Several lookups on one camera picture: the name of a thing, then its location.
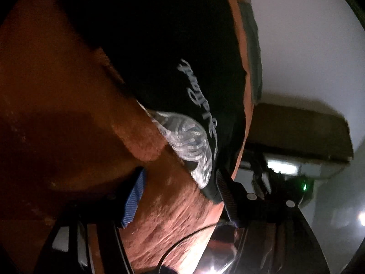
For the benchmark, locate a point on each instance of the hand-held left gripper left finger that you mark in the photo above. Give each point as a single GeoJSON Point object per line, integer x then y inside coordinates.
{"type": "Point", "coordinates": [135, 199]}

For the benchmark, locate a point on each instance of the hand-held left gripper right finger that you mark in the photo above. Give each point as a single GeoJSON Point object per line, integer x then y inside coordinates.
{"type": "Point", "coordinates": [226, 197]}

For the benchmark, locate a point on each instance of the black shirt with grey print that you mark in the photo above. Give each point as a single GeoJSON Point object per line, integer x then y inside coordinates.
{"type": "Point", "coordinates": [171, 34]}

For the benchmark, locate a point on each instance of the bright window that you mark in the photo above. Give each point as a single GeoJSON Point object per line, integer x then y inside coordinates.
{"type": "Point", "coordinates": [282, 164]}

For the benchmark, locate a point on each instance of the orange fleece blanket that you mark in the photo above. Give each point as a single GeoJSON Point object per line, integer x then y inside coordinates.
{"type": "Point", "coordinates": [71, 105]}

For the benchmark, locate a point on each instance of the folded grey-green garment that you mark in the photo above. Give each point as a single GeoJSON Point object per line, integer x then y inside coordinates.
{"type": "Point", "coordinates": [252, 48]}

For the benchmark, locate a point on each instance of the brown wooden door frame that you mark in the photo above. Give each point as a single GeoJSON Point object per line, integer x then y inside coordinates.
{"type": "Point", "coordinates": [299, 131]}

